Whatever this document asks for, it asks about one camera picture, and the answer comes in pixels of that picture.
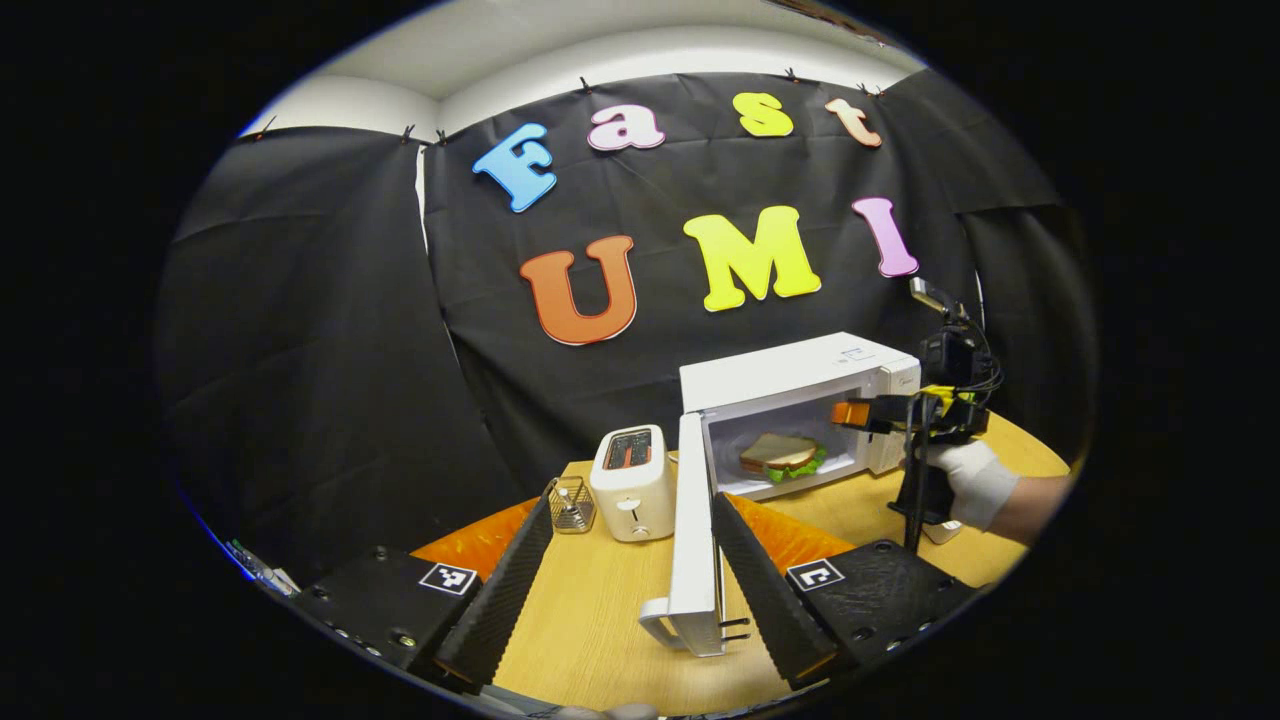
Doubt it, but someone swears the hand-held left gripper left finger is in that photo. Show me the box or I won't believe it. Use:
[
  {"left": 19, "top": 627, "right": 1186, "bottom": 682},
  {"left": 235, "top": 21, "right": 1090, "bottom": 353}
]
[{"left": 290, "top": 486, "right": 556, "bottom": 691}]

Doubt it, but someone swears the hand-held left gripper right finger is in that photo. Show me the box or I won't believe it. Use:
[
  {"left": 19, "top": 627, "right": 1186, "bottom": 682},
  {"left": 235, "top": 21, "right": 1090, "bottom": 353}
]
[{"left": 711, "top": 491, "right": 981, "bottom": 691}]

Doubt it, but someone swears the white microwave oven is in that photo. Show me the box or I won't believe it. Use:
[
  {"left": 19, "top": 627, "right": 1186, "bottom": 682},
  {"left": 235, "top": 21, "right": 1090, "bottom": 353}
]
[{"left": 638, "top": 331, "right": 923, "bottom": 658}]

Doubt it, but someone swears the sandwich with lettuce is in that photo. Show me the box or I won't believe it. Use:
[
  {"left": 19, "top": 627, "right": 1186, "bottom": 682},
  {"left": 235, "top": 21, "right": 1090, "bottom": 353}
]
[{"left": 738, "top": 433, "right": 829, "bottom": 484}]

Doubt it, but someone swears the white toaster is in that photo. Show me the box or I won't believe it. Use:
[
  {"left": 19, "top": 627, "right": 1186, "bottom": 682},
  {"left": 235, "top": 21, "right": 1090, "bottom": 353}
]
[{"left": 589, "top": 424, "right": 678, "bottom": 544}]

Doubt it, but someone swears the wire mesh basket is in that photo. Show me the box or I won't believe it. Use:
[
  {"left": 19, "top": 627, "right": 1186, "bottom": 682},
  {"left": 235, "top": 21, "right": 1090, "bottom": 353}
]
[{"left": 546, "top": 476, "right": 598, "bottom": 535}]

